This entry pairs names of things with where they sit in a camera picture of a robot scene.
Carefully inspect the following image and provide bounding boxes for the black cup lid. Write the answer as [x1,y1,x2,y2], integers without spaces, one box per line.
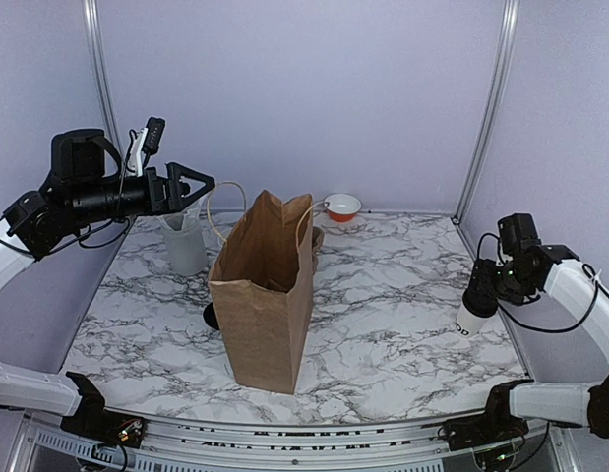
[462,289,498,319]

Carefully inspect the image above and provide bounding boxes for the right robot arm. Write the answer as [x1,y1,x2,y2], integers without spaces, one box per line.
[456,213,609,441]

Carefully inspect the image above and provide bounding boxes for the white ribbed utensil container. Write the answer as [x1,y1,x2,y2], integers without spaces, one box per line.
[157,209,208,276]

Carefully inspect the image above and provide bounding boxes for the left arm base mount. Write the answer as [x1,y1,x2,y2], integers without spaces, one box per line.
[60,372,146,448]

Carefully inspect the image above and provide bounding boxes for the white round object behind box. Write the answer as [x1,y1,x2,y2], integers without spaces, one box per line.
[324,194,361,223]

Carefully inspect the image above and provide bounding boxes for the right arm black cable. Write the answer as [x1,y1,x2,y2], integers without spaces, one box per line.
[475,233,603,335]

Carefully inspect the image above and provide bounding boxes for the brown cardboard box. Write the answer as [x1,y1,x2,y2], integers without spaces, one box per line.
[209,191,315,394]

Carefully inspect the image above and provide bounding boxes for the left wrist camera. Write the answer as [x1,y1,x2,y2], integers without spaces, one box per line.
[125,117,165,177]

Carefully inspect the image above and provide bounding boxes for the remaining pulp carrier stack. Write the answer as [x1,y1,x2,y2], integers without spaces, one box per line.
[312,226,325,272]

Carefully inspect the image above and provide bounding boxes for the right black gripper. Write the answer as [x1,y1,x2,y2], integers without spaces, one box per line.
[468,259,531,306]

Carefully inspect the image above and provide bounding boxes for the right aluminium frame post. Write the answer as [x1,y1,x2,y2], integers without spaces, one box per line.
[454,0,520,225]

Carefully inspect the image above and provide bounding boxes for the aluminium frame post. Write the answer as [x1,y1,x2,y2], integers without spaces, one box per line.
[82,0,122,150]
[454,0,520,225]

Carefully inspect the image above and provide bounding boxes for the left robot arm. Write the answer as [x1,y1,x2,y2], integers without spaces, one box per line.
[0,119,215,292]

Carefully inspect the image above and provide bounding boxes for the single white paper cup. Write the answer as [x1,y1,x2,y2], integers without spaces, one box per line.
[455,303,495,338]

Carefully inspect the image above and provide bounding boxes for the left aluminium frame post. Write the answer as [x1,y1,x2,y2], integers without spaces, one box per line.
[82,0,122,150]

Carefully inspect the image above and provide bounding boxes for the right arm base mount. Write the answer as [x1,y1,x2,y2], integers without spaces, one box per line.
[438,380,529,451]

